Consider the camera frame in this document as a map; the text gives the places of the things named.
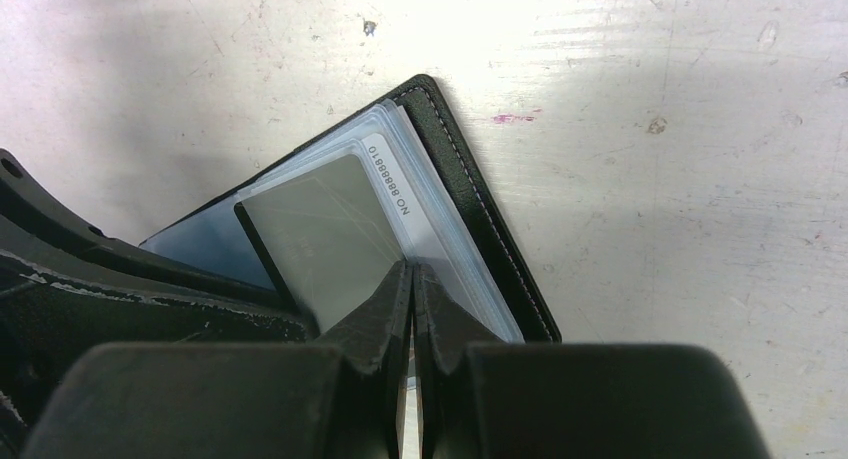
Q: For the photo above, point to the black leather card holder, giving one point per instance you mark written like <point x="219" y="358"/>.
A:
<point x="468" y="245"/>

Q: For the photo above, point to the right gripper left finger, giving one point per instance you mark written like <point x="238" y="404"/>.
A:
<point x="339" y="396"/>

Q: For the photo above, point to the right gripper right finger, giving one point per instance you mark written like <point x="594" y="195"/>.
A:
<point x="480" y="397"/>

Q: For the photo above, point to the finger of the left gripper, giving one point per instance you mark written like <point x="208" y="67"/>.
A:
<point x="50" y="318"/>
<point x="28" y="205"/>

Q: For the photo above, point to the black credit card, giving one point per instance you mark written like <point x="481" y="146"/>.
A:
<point x="323" y="238"/>

